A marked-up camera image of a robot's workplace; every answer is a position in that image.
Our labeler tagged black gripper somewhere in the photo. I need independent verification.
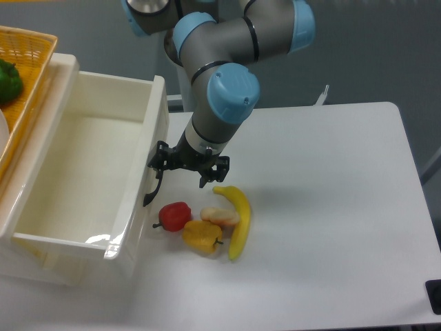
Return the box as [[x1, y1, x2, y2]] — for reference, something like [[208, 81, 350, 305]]
[[147, 139, 230, 188]]

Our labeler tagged black top drawer handle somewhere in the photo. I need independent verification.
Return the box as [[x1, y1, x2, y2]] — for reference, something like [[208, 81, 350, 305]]
[[143, 170, 163, 207]]

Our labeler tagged white top drawer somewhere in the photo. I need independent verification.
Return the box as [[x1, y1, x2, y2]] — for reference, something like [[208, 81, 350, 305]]
[[16, 72, 169, 280]]

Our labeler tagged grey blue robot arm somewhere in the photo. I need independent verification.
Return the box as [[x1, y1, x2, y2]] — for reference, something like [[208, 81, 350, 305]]
[[122, 1, 316, 185]]

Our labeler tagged white drawer cabinet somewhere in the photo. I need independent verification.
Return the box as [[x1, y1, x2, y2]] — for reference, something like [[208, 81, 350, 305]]
[[1, 53, 83, 285]]

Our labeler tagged beige bread roll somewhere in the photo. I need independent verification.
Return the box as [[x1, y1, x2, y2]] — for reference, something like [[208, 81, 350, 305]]
[[200, 207, 240, 226]]

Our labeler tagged red bell pepper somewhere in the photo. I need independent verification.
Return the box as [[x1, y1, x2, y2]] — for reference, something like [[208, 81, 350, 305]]
[[152, 201, 192, 232]]

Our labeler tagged yellow bell pepper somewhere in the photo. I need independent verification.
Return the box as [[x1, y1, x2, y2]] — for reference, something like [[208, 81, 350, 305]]
[[182, 220, 224, 255]]

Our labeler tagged yellow banana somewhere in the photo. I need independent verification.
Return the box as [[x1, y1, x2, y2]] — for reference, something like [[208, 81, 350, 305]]
[[212, 185, 252, 261]]

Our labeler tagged white plate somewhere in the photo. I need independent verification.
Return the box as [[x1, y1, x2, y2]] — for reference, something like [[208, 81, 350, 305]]
[[0, 111, 10, 156]]

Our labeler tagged yellow woven basket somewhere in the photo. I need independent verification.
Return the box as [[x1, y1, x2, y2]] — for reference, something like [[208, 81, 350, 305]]
[[1, 26, 58, 179]]

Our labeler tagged green bell pepper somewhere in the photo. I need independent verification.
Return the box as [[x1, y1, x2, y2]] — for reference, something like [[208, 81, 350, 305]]
[[1, 59, 23, 105]]

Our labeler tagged black corner object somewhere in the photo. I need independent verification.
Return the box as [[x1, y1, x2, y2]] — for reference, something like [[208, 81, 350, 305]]
[[425, 279, 441, 315]]

